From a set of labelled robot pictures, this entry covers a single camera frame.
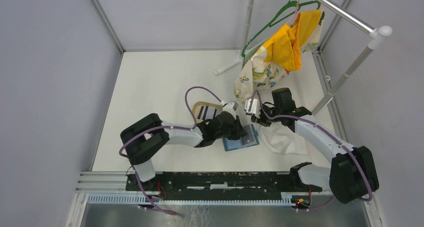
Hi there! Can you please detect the pink clothes hanger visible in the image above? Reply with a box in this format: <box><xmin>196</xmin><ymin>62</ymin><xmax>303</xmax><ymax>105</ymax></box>
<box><xmin>284</xmin><ymin>0</ymin><xmax>305</xmax><ymax>24</ymax></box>

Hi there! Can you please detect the green clothes hanger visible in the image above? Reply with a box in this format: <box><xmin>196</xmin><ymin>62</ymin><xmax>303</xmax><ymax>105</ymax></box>
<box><xmin>240</xmin><ymin>0</ymin><xmax>321</xmax><ymax>58</ymax></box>

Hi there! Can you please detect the VIP card in tray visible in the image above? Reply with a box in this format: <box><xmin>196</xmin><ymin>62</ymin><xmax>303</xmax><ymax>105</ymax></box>
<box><xmin>197</xmin><ymin>105</ymin><xmax>218</xmax><ymax>120</ymax></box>

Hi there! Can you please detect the blue card holder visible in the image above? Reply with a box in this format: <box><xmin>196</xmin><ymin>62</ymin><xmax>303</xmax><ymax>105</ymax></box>
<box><xmin>222</xmin><ymin>124</ymin><xmax>260</xmax><ymax>152</ymax></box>

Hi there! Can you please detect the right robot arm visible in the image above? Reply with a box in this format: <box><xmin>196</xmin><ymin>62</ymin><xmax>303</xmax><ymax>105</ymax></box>
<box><xmin>244</xmin><ymin>87</ymin><xmax>380</xmax><ymax>204</ymax></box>

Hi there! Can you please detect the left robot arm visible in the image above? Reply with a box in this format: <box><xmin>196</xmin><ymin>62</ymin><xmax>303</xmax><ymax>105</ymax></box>
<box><xmin>119</xmin><ymin>111</ymin><xmax>248</xmax><ymax>191</ymax></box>

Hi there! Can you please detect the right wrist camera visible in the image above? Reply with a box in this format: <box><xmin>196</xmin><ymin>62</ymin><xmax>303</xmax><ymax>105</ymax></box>
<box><xmin>244</xmin><ymin>98</ymin><xmax>261</xmax><ymax>117</ymax></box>

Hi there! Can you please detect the white cloth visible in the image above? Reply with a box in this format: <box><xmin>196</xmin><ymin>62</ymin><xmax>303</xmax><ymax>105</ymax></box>
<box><xmin>258</xmin><ymin>123</ymin><xmax>308</xmax><ymax>156</ymax></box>

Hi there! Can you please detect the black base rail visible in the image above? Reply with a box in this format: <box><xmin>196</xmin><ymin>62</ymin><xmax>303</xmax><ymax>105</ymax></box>
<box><xmin>141</xmin><ymin>171</ymin><xmax>323</xmax><ymax>201</ymax></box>

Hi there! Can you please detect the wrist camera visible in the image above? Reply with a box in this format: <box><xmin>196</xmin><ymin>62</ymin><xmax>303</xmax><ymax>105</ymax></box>
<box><xmin>222</xmin><ymin>101</ymin><xmax>239</xmax><ymax>117</ymax></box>
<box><xmin>244</xmin><ymin>98</ymin><xmax>261</xmax><ymax>117</ymax></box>

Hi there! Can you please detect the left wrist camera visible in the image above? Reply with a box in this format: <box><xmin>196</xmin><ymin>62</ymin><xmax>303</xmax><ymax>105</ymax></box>
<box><xmin>222</xmin><ymin>101</ymin><xmax>239</xmax><ymax>117</ymax></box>

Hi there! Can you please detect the beige oval tray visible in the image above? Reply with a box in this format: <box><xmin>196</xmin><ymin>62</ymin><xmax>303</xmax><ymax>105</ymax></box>
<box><xmin>191</xmin><ymin>101</ymin><xmax>223</xmax><ymax>124</ymax></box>

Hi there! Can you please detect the dinosaur print yellow garment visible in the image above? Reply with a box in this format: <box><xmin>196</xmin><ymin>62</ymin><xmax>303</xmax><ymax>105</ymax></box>
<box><xmin>233</xmin><ymin>9</ymin><xmax>326</xmax><ymax>103</ymax></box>

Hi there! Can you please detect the metal clothes rack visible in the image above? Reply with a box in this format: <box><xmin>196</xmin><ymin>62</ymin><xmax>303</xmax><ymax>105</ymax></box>
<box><xmin>213</xmin><ymin>0</ymin><xmax>393</xmax><ymax>115</ymax></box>

